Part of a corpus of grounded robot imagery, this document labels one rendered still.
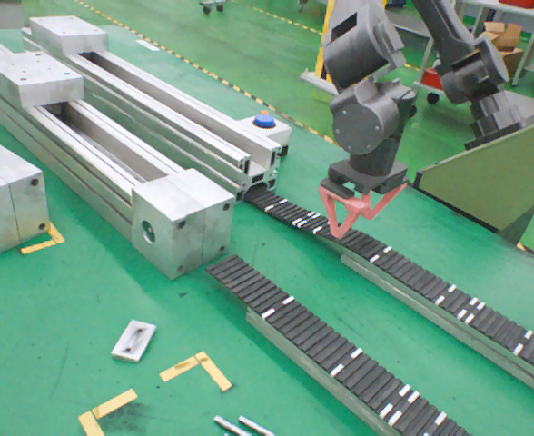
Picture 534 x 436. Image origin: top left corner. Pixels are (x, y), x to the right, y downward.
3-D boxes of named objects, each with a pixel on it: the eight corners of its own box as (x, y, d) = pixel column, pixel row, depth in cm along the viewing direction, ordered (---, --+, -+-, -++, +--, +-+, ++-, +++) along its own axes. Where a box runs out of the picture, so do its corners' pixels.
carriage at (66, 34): (109, 62, 112) (107, 32, 108) (64, 67, 105) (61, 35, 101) (76, 44, 120) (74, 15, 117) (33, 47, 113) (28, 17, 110)
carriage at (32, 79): (85, 113, 86) (83, 76, 82) (24, 124, 79) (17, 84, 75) (46, 84, 95) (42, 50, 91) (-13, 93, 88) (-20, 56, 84)
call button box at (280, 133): (287, 154, 96) (292, 125, 93) (253, 166, 90) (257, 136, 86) (260, 140, 100) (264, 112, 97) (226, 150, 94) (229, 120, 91)
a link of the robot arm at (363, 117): (390, 16, 55) (331, 55, 61) (351, 27, 46) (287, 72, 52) (435, 108, 57) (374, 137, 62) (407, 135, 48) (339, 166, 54)
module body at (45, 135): (190, 222, 72) (192, 173, 67) (132, 245, 66) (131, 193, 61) (-12, 66, 115) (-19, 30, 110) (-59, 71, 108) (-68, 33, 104)
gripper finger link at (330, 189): (307, 230, 66) (321, 171, 61) (337, 213, 70) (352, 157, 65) (346, 254, 62) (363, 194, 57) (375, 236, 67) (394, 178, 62)
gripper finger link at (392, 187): (329, 218, 69) (343, 161, 64) (357, 203, 74) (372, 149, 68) (367, 241, 65) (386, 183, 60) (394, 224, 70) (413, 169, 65)
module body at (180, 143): (275, 188, 84) (282, 144, 79) (233, 204, 78) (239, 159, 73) (64, 58, 127) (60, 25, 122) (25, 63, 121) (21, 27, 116)
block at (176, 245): (241, 246, 69) (248, 191, 63) (171, 281, 61) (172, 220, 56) (202, 217, 74) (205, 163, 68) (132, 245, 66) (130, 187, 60)
